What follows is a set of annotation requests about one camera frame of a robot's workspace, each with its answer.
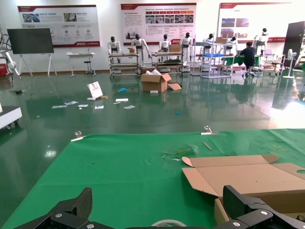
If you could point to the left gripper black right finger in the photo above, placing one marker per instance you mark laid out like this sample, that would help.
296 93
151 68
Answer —
247 214

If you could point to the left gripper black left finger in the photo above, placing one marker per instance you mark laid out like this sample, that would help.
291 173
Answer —
71 214

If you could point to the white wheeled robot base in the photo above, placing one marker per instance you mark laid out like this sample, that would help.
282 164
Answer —
9 117

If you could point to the white industrial robot arm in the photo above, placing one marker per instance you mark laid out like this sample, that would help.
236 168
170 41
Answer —
10 62

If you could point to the cardboard box with open lid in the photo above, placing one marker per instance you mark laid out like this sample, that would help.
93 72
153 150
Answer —
238 176

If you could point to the small white box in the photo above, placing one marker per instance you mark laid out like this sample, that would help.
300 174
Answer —
154 91

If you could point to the open cardboard box on floor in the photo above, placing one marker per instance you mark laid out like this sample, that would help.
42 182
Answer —
152 84

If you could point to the green table cloth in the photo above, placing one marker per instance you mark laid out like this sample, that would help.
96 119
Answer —
119 179

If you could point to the short wooden stick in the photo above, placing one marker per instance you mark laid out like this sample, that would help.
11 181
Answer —
207 146

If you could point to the white double-sided tape roll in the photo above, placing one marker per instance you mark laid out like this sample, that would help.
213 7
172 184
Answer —
166 223

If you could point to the clear plastic wrap scrap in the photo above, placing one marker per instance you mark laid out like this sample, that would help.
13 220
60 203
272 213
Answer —
183 151

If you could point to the white paper sheet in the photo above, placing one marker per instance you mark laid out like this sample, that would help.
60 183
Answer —
59 106
129 107
99 107
71 103
122 100
83 105

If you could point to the small white block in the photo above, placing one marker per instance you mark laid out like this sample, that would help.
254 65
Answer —
91 98

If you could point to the white standing sign board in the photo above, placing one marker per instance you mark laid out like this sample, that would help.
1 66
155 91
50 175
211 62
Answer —
94 88

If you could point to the small black floor object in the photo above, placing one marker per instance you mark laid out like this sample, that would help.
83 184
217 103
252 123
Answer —
17 91

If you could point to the blue cap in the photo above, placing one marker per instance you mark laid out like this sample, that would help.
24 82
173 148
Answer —
122 90

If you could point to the office chair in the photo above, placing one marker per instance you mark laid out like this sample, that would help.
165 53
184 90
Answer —
276 64

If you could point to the black stool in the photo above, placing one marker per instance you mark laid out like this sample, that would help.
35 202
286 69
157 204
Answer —
88 62

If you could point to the person in black shirt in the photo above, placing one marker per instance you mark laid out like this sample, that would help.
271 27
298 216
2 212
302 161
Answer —
247 55

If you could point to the red cabinet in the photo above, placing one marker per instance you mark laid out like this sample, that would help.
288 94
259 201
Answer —
3 70

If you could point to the white desk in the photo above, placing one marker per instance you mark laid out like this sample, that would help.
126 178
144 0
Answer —
80 54

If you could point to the white standing fan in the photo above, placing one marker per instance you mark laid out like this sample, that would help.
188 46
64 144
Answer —
291 53

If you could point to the white humanoid robot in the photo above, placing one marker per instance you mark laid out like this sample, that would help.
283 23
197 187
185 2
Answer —
210 38
232 43
164 44
113 45
186 43
262 38
137 44

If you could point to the black monitor on white stand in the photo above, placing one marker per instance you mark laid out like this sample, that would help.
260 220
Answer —
29 40

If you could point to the black upright panel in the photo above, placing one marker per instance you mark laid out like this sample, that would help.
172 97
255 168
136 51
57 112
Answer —
293 38

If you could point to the white frame rack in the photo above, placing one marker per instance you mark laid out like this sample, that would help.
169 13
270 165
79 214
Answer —
209 71

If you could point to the metal frame rack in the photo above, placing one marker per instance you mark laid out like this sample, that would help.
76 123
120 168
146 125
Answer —
166 53
124 55

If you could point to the wall poster with red stripe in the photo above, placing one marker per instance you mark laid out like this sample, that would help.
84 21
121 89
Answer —
57 23
157 14
252 14

